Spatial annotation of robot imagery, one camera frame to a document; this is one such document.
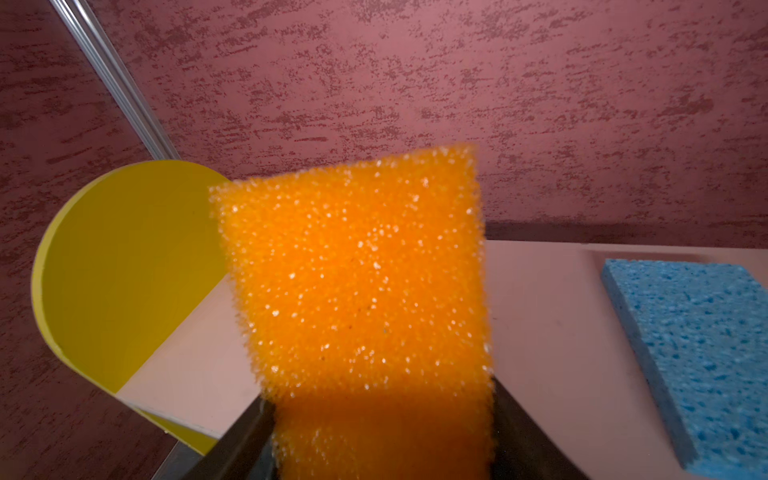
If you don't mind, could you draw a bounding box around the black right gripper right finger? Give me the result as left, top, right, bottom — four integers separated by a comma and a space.
490, 377, 588, 480

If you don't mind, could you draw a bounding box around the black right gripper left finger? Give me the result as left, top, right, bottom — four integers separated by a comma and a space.
182, 396, 275, 480

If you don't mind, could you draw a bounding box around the orange scourer yellow sponge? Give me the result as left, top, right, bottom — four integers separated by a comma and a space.
209, 145, 494, 479

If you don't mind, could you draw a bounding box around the blue sponge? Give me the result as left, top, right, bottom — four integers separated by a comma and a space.
601, 259, 767, 479

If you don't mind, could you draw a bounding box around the yellow shelf with coloured boards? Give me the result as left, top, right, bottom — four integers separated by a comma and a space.
31, 160, 767, 479

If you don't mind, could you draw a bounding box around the aluminium corner profile left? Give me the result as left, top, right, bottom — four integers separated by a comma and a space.
49, 0, 181, 160

